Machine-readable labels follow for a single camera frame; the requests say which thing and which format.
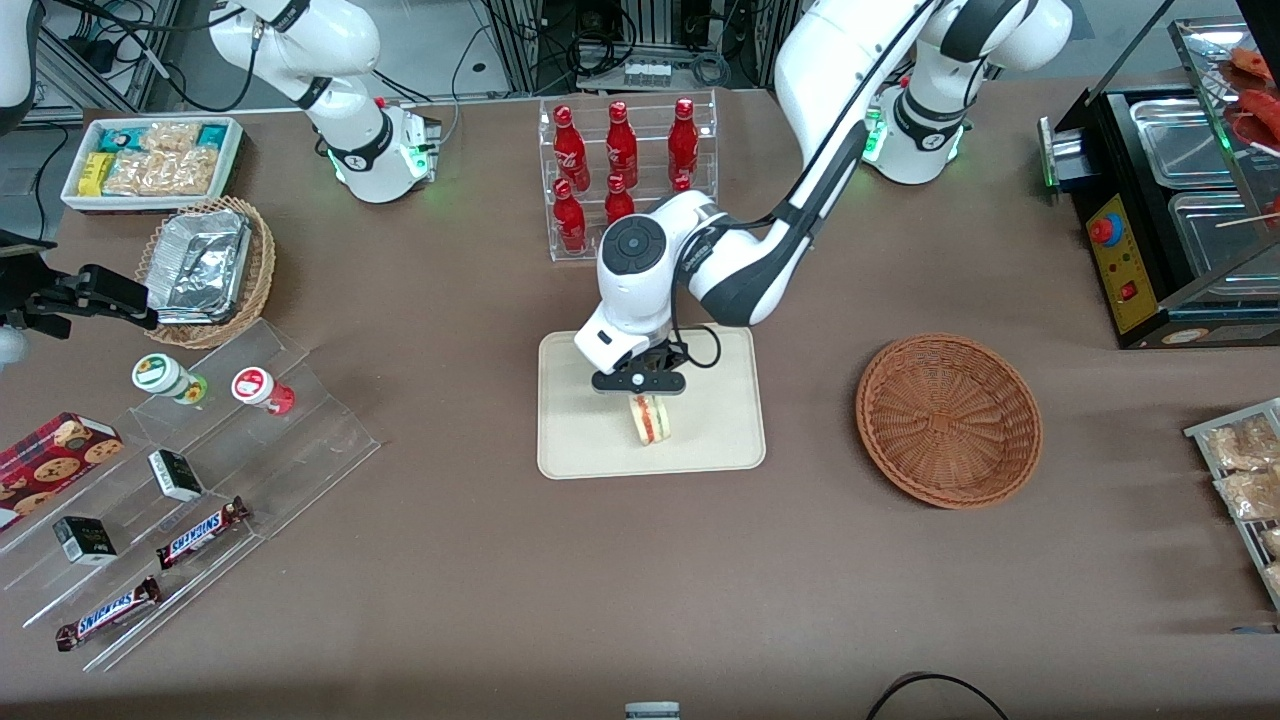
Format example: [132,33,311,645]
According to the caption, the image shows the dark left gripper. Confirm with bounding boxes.
[591,367,688,406]

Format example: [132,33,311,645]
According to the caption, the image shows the triangular sandwich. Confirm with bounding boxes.
[627,393,674,445]

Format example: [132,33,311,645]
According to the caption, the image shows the beige plastic tray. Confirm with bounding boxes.
[537,321,768,481]

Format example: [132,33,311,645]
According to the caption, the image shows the light wicker basket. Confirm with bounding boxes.
[134,195,278,351]

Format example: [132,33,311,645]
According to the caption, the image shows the brown wicker basket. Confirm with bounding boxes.
[855,332,1044,510]

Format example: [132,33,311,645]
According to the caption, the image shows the red cookie box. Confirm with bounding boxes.
[0,411,126,532]

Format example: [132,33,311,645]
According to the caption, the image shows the green lid cup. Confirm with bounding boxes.
[131,352,210,406]

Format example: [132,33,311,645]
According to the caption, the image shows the yellow snack pack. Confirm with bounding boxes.
[77,151,117,198]

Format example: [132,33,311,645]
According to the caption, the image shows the aluminium foil container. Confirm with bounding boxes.
[146,207,254,326]

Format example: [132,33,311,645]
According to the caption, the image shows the small black box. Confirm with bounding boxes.
[51,515,120,567]
[147,448,206,504]

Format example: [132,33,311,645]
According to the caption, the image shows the clear cracker bag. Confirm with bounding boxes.
[139,121,205,155]
[150,147,220,197]
[103,150,161,197]

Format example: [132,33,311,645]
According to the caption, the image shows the red lid cup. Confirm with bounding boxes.
[230,366,297,417]

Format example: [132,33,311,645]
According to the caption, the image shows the Snickers chocolate bar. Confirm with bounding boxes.
[54,575,164,653]
[155,496,252,572]

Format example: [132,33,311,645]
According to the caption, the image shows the clear acrylic bottle rack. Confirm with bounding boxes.
[537,89,720,264]

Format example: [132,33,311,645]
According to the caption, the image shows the white plastic snack bin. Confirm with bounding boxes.
[61,116,245,214]

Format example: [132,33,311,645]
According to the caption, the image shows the clear acrylic tiered stand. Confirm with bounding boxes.
[0,317,383,674]

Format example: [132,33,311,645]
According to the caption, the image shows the black food warmer cabinet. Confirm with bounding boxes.
[1038,15,1280,350]

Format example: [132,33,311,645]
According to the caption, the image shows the steel warmer pan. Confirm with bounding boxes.
[1167,189,1280,283]
[1129,96,1238,189]

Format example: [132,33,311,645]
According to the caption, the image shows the red fried food piece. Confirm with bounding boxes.
[1238,89,1280,152]
[1221,47,1280,87]

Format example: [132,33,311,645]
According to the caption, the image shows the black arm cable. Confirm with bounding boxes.
[668,0,941,371]

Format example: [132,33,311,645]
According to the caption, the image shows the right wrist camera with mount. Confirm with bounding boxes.
[28,263,160,338]

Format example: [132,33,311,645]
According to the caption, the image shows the black looped table cable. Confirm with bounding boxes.
[864,671,1012,720]

